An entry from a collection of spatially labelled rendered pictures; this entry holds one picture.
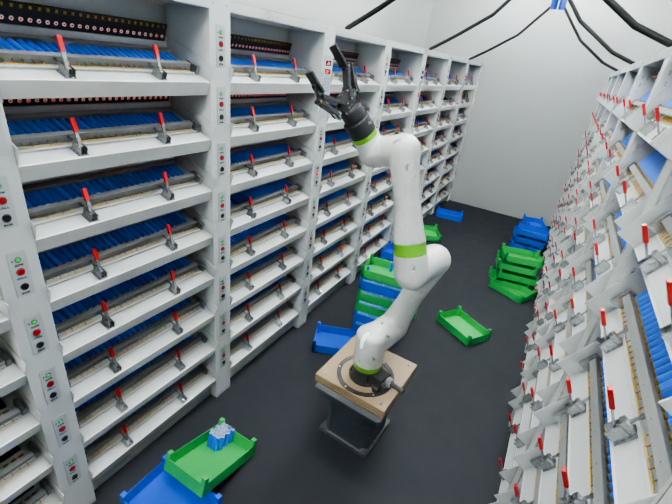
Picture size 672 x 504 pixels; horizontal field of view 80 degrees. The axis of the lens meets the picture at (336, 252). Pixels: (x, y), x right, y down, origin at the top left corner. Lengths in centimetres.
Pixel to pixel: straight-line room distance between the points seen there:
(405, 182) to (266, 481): 130
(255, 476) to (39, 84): 152
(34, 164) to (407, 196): 102
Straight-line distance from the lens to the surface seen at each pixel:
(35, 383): 146
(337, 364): 188
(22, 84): 119
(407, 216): 135
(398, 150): 132
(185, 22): 158
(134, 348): 168
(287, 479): 189
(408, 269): 139
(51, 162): 123
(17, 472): 169
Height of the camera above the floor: 157
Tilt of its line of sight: 26 degrees down
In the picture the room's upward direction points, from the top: 7 degrees clockwise
